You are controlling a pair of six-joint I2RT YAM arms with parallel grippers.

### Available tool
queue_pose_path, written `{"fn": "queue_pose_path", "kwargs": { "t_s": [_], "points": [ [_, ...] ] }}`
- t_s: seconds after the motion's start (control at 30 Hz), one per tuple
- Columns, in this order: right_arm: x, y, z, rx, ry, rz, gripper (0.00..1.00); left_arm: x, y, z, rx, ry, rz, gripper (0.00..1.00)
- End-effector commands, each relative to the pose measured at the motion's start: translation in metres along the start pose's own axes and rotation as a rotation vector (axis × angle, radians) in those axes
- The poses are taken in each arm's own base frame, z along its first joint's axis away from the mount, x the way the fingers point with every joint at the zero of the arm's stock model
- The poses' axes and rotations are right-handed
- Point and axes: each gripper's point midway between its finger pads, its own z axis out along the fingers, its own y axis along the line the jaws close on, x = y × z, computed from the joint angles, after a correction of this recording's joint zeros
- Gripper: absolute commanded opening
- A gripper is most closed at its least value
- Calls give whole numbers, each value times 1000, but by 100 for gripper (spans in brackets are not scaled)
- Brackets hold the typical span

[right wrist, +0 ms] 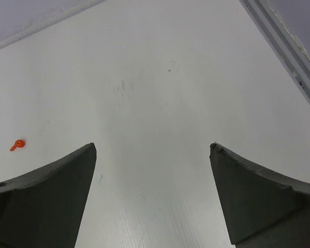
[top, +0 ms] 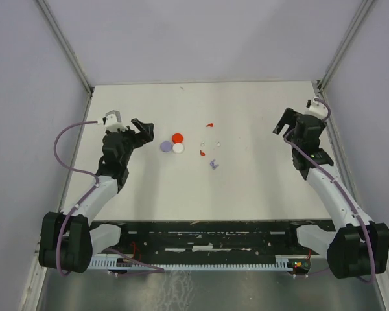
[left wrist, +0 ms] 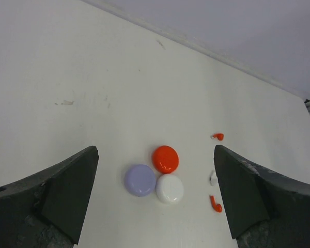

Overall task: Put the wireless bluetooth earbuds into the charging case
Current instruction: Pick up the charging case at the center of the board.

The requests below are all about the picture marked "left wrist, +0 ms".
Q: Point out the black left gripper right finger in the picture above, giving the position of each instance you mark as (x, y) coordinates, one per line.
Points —
(263, 208)

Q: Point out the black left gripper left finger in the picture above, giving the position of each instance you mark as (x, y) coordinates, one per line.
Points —
(48, 208)

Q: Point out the lavender round charging case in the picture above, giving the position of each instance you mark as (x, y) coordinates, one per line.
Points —
(140, 180)

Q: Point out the white round charging case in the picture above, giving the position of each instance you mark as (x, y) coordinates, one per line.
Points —
(169, 189)

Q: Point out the orange round charging case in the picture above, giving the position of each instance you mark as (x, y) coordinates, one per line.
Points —
(165, 159)

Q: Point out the orange earbud near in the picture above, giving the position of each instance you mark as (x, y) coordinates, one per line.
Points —
(217, 207)

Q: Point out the orange earbud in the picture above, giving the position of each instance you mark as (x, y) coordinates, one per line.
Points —
(217, 207)
(218, 136)

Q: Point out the white earbud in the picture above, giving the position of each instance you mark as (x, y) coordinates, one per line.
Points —
(213, 178)

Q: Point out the orange earbud far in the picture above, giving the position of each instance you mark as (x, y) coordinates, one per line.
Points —
(218, 136)

